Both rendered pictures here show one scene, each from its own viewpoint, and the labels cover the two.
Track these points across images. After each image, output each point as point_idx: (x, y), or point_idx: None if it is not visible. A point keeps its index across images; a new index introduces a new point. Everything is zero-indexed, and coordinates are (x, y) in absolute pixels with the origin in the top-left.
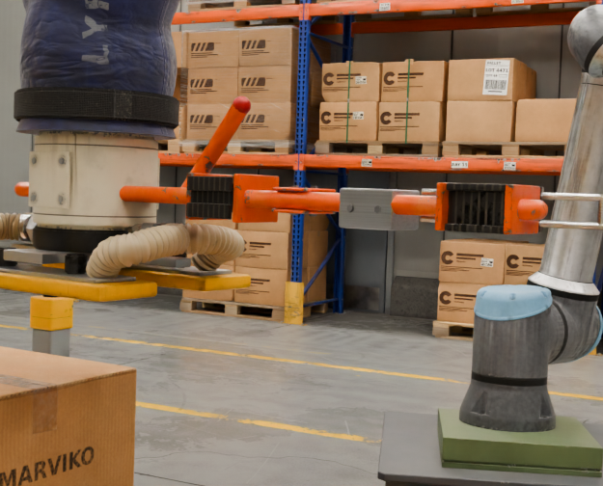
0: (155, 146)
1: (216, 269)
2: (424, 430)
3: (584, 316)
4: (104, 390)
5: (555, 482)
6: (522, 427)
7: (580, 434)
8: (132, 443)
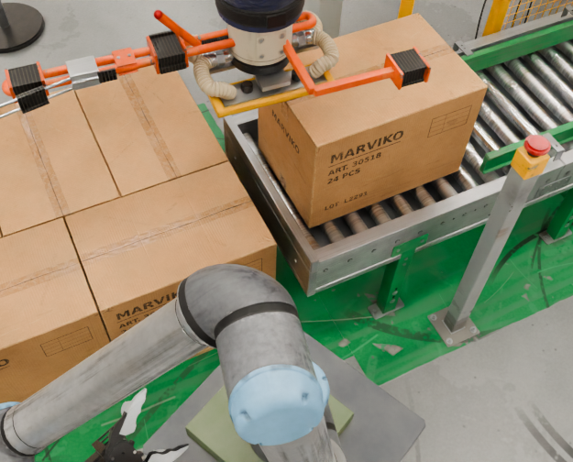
0: None
1: (225, 99)
2: (354, 408)
3: None
4: (303, 134)
5: (197, 395)
6: None
7: (225, 450)
8: (313, 173)
